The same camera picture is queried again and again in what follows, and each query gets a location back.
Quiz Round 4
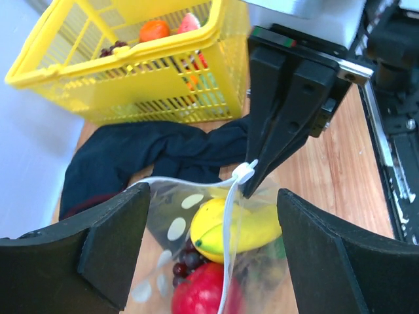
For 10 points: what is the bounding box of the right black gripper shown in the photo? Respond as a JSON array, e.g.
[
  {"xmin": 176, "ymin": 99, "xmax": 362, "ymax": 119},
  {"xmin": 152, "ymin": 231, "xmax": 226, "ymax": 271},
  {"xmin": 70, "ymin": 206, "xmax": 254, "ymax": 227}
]
[{"xmin": 242, "ymin": 24, "xmax": 373, "ymax": 198}]

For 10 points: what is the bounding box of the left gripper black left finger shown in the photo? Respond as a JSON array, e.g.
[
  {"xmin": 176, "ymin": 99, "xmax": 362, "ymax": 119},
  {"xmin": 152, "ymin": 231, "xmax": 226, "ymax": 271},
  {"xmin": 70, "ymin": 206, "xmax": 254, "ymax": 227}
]
[{"xmin": 1, "ymin": 183, "xmax": 151, "ymax": 313}]

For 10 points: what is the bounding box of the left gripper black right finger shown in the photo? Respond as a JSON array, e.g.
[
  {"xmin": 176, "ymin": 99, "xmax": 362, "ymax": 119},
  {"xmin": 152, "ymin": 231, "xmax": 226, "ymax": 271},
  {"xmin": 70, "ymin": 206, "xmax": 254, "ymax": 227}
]
[{"xmin": 277, "ymin": 188, "xmax": 418, "ymax": 313}]

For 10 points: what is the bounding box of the yellow banana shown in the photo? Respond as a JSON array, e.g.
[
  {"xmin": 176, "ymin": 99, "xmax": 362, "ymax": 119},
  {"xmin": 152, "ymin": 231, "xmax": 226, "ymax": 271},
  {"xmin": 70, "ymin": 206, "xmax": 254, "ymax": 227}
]
[{"xmin": 190, "ymin": 198, "xmax": 282, "ymax": 264}]

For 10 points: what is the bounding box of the red grape bunch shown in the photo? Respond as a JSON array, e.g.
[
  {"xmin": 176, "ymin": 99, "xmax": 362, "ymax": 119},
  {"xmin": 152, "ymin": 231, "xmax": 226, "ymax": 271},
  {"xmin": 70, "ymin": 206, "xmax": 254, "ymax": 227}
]
[{"xmin": 172, "ymin": 239, "xmax": 208, "ymax": 288}]

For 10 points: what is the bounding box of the red apple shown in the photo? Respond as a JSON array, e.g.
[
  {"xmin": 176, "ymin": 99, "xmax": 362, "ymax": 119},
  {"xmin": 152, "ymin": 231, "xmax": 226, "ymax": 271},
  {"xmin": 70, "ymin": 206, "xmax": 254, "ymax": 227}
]
[{"xmin": 171, "ymin": 262, "xmax": 224, "ymax": 314}]

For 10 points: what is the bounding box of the clear zip top bag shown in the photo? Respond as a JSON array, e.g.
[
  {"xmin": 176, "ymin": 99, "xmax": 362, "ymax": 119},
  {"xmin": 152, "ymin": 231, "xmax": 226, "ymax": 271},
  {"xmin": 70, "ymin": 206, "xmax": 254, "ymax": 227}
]
[{"xmin": 126, "ymin": 162, "xmax": 287, "ymax": 313}]

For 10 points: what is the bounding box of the green lime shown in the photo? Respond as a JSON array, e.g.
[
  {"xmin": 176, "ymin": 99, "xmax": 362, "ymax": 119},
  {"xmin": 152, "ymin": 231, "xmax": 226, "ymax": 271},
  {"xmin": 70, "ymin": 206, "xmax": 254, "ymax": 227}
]
[{"xmin": 196, "ymin": 73, "xmax": 225, "ymax": 106}]

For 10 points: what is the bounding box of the dark navy cloth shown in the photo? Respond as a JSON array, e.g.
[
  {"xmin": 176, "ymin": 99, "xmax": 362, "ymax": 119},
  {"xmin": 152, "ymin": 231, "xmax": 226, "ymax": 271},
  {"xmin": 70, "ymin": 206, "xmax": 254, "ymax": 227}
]
[{"xmin": 59, "ymin": 116, "xmax": 249, "ymax": 220}]

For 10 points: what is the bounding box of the watermelon slice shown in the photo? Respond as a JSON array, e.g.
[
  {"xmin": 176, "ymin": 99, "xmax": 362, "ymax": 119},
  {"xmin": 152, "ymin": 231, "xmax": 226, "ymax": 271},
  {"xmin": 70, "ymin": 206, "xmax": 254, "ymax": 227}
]
[{"xmin": 177, "ymin": 12, "xmax": 201, "ymax": 34}]

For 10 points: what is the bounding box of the orange fruit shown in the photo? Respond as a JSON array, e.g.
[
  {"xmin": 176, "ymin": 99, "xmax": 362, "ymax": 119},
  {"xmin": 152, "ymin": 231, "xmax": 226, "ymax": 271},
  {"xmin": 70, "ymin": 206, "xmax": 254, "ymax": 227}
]
[{"xmin": 139, "ymin": 20, "xmax": 171, "ymax": 43}]

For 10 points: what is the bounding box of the black grape bunch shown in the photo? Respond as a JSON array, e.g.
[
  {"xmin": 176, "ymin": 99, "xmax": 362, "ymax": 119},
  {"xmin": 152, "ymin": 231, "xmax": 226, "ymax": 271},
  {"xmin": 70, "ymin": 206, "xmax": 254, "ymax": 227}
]
[{"xmin": 99, "ymin": 41, "xmax": 128, "ymax": 58}]

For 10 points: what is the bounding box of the yellow plastic basket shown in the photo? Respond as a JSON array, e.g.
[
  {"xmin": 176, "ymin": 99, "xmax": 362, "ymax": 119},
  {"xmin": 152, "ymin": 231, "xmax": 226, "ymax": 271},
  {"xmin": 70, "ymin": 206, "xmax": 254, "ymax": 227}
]
[{"xmin": 5, "ymin": 1, "xmax": 251, "ymax": 125}]

